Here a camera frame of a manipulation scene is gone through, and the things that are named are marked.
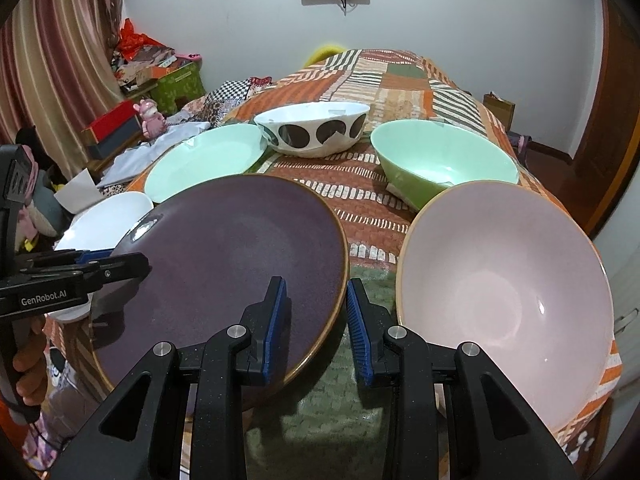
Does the left hand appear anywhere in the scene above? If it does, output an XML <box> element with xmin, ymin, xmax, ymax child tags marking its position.
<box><xmin>13</xmin><ymin>315</ymin><xmax>48</xmax><ymax>406</ymax></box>

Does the green bowl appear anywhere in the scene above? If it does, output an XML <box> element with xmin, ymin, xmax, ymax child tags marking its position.
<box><xmin>370</xmin><ymin>119</ymin><xmax>520</xmax><ymax>211</ymax></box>

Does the brown paper bag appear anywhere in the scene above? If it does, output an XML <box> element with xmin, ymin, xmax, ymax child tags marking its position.
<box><xmin>483</xmin><ymin>92</ymin><xmax>515</xmax><ymax>131</ymax></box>

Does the pink scarf on chair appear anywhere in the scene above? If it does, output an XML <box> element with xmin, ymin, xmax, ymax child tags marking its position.
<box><xmin>15</xmin><ymin>145</ymin><xmax>39</xmax><ymax>252</ymax></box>

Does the mint green plate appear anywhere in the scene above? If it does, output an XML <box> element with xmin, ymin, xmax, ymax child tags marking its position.
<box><xmin>144</xmin><ymin>124</ymin><xmax>267</xmax><ymax>204</ymax></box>

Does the pink bowl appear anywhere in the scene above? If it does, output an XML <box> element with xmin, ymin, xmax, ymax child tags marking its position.
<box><xmin>396</xmin><ymin>181</ymin><xmax>614</xmax><ymax>431</ymax></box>

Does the white cloth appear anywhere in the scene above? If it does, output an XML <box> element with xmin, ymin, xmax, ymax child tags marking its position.
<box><xmin>98</xmin><ymin>122</ymin><xmax>212</xmax><ymax>188</ymax></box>

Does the striped pink beige curtain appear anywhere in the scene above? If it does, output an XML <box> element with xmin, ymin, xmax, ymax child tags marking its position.
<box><xmin>1</xmin><ymin>0</ymin><xmax>122</xmax><ymax>177</ymax></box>

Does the white plate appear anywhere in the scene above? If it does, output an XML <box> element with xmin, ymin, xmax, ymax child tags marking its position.
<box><xmin>46</xmin><ymin>190</ymin><xmax>155</xmax><ymax>323</ymax></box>

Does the pink plush toy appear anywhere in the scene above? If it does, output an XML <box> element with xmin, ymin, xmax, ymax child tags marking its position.
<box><xmin>134</xmin><ymin>98</ymin><xmax>167</xmax><ymax>140</ymax></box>

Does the green storage box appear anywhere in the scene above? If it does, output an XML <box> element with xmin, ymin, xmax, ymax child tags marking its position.
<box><xmin>150</xmin><ymin>62</ymin><xmax>206</xmax><ymax>116</ymax></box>

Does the wooden door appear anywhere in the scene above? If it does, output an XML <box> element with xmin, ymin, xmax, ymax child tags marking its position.
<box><xmin>574</xmin><ymin>0</ymin><xmax>639</xmax><ymax>237</ymax></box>

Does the patchwork striped bedspread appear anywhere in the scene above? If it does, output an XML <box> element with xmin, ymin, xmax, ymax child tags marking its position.
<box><xmin>44</xmin><ymin>48</ymin><xmax>624</xmax><ymax>480</ymax></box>

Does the white bowl with dark ovals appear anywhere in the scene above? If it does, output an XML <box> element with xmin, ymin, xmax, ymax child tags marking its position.
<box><xmin>253</xmin><ymin>101</ymin><xmax>370</xmax><ymax>158</ymax></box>

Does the dark purple plate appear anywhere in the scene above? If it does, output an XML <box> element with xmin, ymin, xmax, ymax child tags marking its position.
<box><xmin>91</xmin><ymin>174</ymin><xmax>348</xmax><ymax>408</ymax></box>

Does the red and black box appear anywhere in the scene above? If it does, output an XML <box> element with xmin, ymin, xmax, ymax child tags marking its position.
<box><xmin>79</xmin><ymin>100</ymin><xmax>141</xmax><ymax>159</ymax></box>

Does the yellow curved bed frame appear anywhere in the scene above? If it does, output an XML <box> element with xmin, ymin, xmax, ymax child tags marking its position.
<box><xmin>304</xmin><ymin>44</ymin><xmax>346</xmax><ymax>67</ymax></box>

